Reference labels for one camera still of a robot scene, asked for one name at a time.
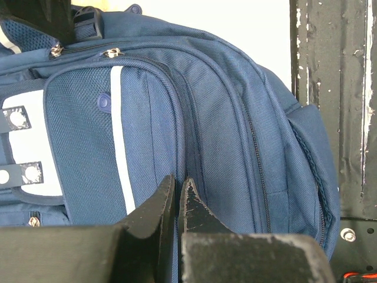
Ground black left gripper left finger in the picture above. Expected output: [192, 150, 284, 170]
[1, 175, 175, 282]

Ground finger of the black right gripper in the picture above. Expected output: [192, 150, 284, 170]
[1, 0, 75, 44]

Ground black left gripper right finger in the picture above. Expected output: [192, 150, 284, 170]
[179, 178, 335, 282]

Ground navy blue student backpack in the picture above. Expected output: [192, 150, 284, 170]
[1, 5, 340, 282]

